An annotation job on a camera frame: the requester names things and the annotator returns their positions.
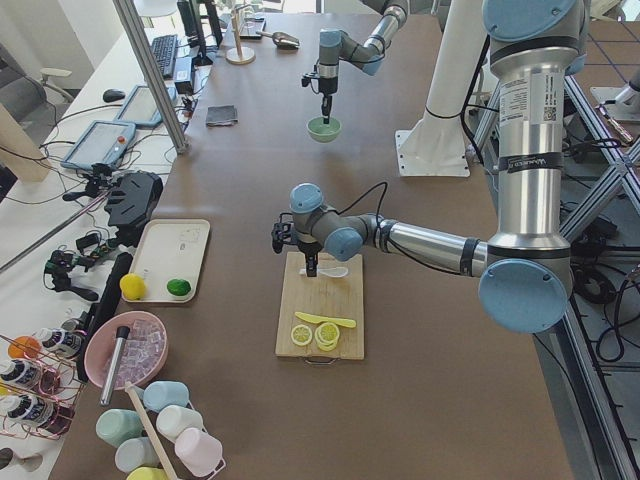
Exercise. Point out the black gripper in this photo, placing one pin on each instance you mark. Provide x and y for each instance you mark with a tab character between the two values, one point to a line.
308	247
327	87

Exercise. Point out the white ceramic spoon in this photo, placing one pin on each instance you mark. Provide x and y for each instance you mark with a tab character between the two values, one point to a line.
334	272

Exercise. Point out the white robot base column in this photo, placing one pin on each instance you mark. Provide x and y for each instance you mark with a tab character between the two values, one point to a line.
436	145

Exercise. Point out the green ceramic bowl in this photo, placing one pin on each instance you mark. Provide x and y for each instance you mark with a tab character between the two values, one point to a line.
324	130

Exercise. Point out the pink bowl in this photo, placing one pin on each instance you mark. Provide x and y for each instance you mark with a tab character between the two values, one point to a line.
144	354

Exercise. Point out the wooden cutting board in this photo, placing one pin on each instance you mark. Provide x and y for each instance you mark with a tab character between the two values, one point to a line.
325	296

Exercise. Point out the metal scoop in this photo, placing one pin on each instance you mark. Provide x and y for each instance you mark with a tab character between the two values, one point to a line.
281	40

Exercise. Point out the yellow plastic knife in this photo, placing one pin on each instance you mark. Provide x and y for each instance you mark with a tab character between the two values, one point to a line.
318	319

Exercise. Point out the top stacked lemon slice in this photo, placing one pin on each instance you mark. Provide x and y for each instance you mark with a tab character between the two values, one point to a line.
327	333

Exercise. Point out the single lemon slice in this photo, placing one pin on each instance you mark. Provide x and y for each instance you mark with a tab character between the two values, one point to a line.
301	335

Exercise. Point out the wooden stand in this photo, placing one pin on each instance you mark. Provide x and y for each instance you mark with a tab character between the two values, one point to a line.
238	54

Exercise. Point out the grey folded cloth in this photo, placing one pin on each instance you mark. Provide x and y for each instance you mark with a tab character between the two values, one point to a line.
225	115

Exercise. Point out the green lime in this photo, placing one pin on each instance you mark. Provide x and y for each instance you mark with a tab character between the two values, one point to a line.
178	287

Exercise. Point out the beige plastic tray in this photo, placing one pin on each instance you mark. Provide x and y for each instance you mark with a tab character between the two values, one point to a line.
170	248

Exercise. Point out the black keyboard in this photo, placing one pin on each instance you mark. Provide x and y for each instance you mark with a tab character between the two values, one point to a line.
164	49

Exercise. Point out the yellow lemon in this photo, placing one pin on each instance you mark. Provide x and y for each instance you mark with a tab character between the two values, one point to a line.
133	287

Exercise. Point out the blue teach pendant far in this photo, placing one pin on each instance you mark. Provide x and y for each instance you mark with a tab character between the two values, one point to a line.
140	108

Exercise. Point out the blue teach pendant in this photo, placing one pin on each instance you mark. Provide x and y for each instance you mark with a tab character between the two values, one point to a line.
140	108
103	142

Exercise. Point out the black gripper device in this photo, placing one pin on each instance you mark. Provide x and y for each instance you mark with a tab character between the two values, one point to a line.
132	197

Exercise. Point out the metal muddler tube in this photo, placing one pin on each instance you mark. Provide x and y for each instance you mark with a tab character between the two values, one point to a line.
122	334

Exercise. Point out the light blue cup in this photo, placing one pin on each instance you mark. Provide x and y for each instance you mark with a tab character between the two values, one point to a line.
160	394

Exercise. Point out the pale white cup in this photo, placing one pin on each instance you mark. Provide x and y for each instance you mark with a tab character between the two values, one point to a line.
173	420

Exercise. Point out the computer mouse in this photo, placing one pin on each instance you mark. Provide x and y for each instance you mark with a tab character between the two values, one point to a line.
113	95

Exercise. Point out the wooden stick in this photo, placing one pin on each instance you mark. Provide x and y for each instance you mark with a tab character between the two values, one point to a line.
151	432

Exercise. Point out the pink cup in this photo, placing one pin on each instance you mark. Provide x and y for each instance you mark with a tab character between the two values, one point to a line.
200	452

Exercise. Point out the blue teach pendant near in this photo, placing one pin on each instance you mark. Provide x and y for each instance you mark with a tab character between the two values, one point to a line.
103	142

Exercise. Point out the mint green cup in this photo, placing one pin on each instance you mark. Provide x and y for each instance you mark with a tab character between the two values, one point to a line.
115	426

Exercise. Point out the grey-white cup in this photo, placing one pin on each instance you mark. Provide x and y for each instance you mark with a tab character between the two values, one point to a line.
134	453

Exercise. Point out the pale yellow cup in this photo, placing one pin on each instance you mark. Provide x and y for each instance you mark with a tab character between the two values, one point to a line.
147	473

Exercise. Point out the metal board handle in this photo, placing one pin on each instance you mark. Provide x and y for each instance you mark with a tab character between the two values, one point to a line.
320	361

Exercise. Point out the aluminium frame post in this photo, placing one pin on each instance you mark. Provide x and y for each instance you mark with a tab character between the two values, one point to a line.
138	39

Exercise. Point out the white wire cup rack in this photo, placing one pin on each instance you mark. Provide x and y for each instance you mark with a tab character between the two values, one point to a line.
180	423

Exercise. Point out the copper wire bottle rack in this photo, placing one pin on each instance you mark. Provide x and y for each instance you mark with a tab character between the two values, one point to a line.
39	390

